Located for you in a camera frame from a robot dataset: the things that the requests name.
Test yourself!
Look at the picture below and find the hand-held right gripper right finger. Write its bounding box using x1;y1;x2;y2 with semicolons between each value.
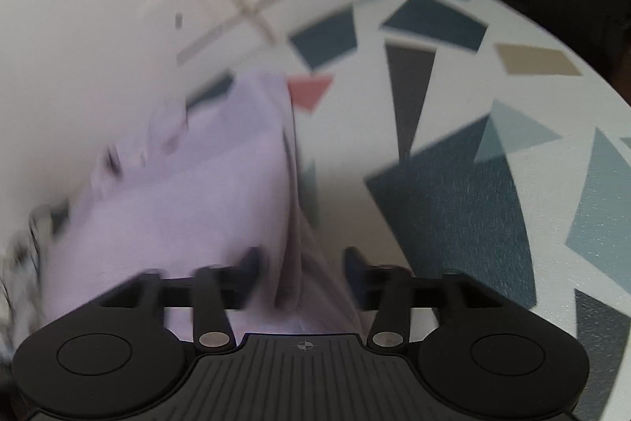
342;246;514;349

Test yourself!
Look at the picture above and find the lilac ribbed knit garment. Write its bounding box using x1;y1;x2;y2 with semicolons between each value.
39;71;375;343

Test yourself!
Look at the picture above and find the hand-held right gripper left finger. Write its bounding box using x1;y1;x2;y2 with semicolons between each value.
96;246;265;351

